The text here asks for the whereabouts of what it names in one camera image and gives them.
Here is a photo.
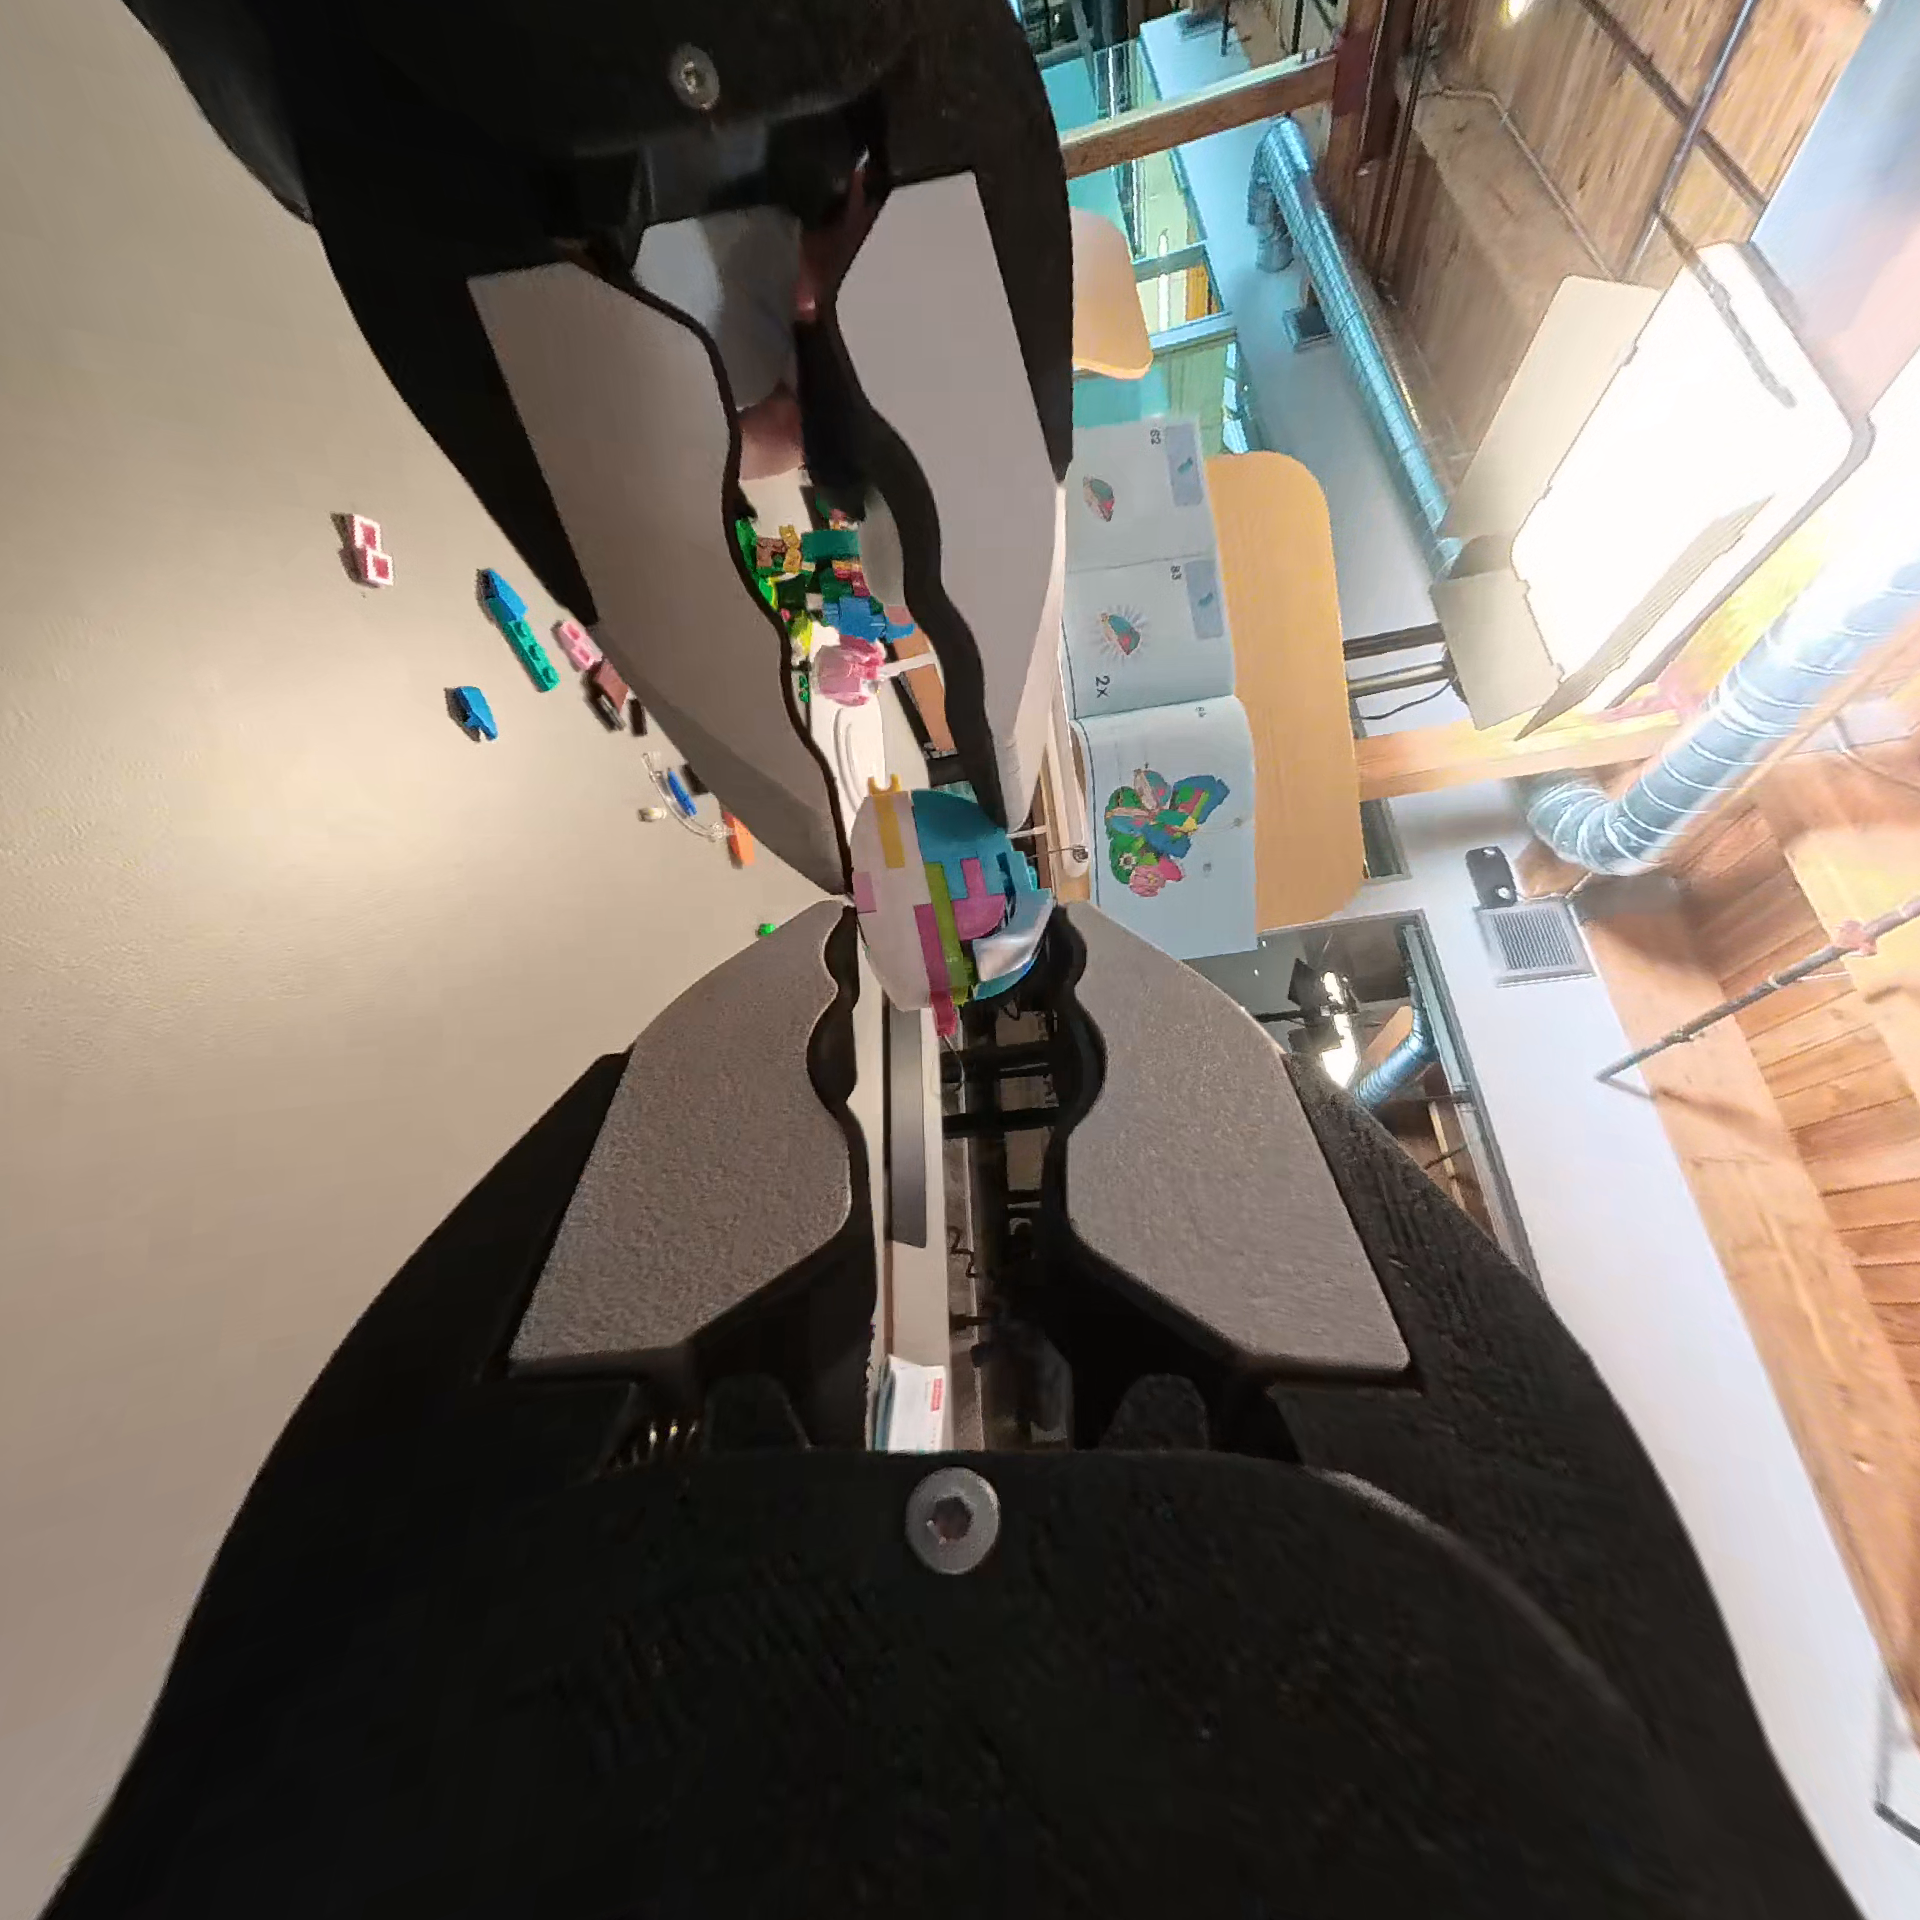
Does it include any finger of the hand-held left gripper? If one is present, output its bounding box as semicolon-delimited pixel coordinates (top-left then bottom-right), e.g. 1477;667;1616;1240
464;257;864;905
793;169;1074;831

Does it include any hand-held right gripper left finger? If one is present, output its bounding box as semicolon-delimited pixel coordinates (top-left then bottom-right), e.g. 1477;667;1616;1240
507;902;883;1374

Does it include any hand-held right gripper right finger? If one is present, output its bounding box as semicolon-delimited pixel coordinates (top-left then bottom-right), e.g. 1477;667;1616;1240
1038;905;1415;1378

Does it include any white teal pink lego assembly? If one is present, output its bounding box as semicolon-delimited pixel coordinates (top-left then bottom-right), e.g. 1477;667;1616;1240
845;771;1050;1042

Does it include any pile of colourful lego pieces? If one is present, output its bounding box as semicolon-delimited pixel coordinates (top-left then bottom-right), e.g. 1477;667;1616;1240
732;509;924;661

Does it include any transparent and blue lego piece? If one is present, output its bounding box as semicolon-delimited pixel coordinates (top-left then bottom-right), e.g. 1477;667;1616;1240
635;750;729;841

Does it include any person's left hand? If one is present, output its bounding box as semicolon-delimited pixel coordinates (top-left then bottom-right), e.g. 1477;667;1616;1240
736;381;815;485

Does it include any red and white box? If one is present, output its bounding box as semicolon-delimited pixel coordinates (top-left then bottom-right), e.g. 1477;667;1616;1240
870;1355;954;1454

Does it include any open instruction booklet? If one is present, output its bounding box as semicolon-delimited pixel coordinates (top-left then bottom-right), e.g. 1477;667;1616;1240
1057;418;1259;962

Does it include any white vent grille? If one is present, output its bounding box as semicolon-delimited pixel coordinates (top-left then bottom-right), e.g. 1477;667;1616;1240
1477;902;1601;986

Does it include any white ceiling light panel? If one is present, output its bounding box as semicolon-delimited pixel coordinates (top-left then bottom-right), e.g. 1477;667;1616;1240
1424;239;1876;737

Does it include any black table frame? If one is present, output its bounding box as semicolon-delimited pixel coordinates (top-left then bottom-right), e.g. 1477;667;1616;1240
936;984;1089;1247

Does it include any silver ventilation duct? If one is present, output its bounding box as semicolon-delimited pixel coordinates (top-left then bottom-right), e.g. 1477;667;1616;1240
1521;572;1920;877
1250;118;1461;572

